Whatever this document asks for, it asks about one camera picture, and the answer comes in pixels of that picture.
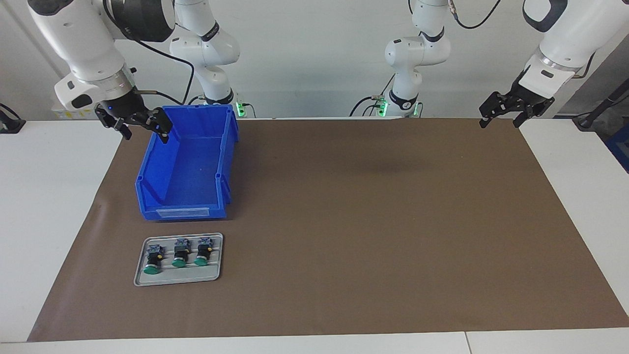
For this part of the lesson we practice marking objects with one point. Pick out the brown table mat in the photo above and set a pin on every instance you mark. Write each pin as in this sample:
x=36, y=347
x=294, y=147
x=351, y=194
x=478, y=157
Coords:
x=368, y=236

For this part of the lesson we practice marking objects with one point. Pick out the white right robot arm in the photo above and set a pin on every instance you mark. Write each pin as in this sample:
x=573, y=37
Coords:
x=78, y=44

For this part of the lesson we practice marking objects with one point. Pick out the black table clamp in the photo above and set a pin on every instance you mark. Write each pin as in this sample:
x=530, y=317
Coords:
x=10, y=123

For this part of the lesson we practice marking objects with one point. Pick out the green push button switch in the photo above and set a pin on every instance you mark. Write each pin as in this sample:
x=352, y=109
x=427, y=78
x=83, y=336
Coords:
x=181, y=253
x=203, y=251
x=153, y=259

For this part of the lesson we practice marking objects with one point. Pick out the blue crate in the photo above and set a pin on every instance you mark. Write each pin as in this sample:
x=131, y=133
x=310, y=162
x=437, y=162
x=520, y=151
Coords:
x=620, y=147

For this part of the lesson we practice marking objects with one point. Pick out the grey metal tray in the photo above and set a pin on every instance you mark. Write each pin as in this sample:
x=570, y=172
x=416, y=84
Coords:
x=186, y=273

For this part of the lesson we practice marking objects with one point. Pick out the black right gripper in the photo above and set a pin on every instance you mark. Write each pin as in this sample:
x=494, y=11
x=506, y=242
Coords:
x=123, y=108

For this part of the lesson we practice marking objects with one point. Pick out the black stand pole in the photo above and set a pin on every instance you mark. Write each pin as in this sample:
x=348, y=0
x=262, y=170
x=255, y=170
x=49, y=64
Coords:
x=602, y=105

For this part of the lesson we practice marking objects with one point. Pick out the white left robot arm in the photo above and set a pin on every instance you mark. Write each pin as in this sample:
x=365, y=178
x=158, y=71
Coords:
x=565, y=34

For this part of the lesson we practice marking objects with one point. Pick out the white wall socket box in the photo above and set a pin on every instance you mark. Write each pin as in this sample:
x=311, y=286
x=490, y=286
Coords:
x=66, y=114

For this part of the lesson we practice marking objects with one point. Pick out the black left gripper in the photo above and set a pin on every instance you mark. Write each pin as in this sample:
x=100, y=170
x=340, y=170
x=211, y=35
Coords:
x=533, y=98

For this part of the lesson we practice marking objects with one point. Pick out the blue plastic storage bin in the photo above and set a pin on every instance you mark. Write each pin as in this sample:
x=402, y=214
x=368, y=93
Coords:
x=191, y=167

